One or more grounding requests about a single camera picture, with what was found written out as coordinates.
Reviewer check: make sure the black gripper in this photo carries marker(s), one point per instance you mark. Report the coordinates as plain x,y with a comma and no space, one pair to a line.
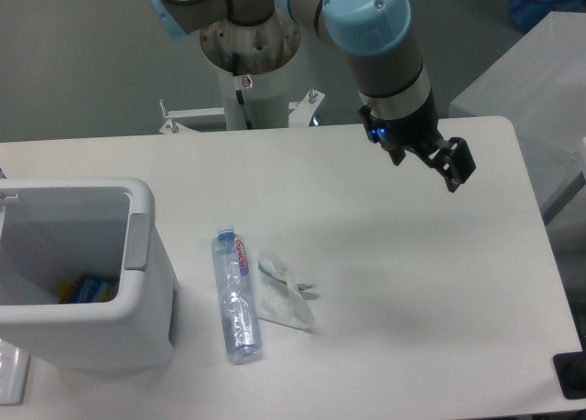
418,133

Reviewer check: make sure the clear plastic wrapper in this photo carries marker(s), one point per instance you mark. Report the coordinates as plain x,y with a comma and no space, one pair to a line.
279,297

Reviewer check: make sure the clear plastic water bottle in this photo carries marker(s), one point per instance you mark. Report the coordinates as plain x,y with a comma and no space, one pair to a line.
240,322

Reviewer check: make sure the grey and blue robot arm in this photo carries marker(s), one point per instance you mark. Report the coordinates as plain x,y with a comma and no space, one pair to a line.
374,38

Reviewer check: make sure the white plastic trash can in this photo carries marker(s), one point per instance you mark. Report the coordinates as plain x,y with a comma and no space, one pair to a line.
54,230

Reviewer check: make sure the grey cabinet box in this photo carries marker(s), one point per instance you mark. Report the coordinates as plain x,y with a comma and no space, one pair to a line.
539,86

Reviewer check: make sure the black device at table edge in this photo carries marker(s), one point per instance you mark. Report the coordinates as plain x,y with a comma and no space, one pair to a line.
570,369

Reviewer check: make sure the blue yellow packaging in bin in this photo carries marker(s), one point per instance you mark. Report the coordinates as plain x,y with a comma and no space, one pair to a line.
88,289

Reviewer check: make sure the clear plastic sheet holder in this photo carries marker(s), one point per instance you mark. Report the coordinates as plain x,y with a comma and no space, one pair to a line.
14,370

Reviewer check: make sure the white pedestal base frame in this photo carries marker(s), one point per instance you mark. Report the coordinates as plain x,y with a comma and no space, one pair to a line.
299,114

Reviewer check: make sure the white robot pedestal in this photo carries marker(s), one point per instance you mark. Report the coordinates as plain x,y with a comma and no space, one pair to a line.
252,65

